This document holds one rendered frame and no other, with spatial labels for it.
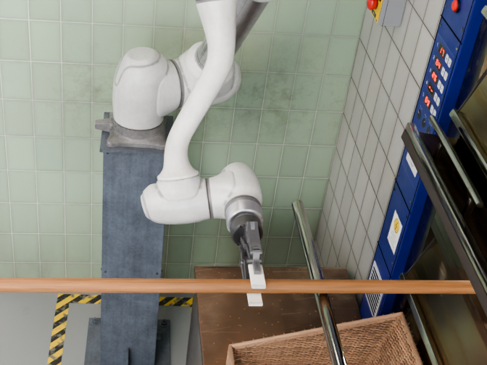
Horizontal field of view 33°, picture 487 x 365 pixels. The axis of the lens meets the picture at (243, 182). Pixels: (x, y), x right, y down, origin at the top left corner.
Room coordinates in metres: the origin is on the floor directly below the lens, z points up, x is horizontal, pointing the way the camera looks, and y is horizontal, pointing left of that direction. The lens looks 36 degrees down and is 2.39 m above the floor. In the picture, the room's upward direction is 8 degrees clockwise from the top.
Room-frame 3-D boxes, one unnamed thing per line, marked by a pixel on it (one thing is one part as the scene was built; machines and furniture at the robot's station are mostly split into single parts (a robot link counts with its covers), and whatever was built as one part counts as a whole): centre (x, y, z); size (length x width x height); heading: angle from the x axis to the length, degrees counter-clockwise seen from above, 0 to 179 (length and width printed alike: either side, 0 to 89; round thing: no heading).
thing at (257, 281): (1.28, -0.06, 1.22); 0.07 x 0.03 x 0.01; 11
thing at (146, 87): (2.10, 0.34, 1.17); 0.18 x 0.16 x 0.22; 121
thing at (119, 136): (2.09, 0.37, 1.03); 0.22 x 0.18 x 0.06; 99
